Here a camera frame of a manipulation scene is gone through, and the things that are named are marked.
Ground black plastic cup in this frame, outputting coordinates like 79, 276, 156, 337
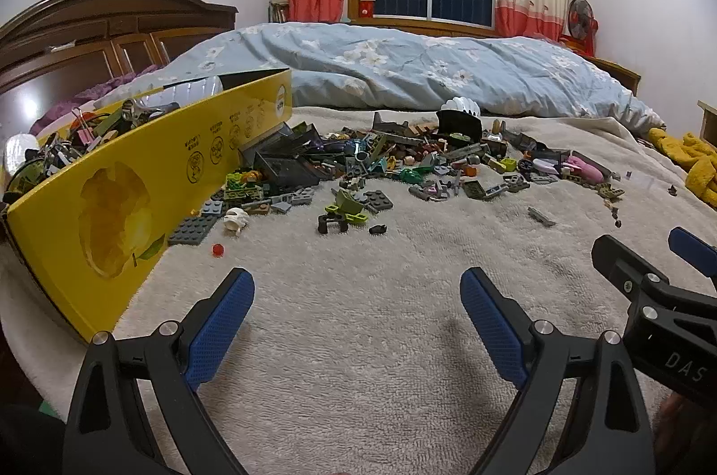
437, 110, 483, 143

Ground pink toy piece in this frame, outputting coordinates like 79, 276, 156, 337
562, 155, 606, 185

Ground clear plastic case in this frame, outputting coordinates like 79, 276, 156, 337
134, 76, 225, 113

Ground heap of boxed toy parts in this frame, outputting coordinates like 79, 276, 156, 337
3, 97, 186, 204

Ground white shuttlecock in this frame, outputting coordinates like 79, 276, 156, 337
441, 98, 481, 117

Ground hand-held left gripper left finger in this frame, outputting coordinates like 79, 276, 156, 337
64, 267, 255, 475

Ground wooden bed footboard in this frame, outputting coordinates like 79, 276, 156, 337
585, 56, 642, 98

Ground dark wooden headboard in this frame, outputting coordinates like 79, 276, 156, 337
0, 0, 239, 129

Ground pile of loose toy bricks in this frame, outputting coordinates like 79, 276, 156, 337
167, 111, 628, 257

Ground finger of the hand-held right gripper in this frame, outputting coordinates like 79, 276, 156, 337
592, 234, 717, 348
668, 227, 717, 280

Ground yellow cardboard box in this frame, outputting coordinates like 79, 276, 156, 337
0, 69, 293, 344

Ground light wooden bedside table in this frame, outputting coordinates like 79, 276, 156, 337
697, 99, 717, 148

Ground red standing fan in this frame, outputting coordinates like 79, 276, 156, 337
563, 0, 599, 56

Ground blue floral quilt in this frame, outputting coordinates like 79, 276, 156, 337
120, 22, 667, 131

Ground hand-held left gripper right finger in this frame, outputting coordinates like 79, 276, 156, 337
459, 267, 656, 475

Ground yellow plush cloth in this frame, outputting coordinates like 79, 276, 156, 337
648, 128, 717, 210

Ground purple cloth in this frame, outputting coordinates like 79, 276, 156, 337
30, 63, 163, 137

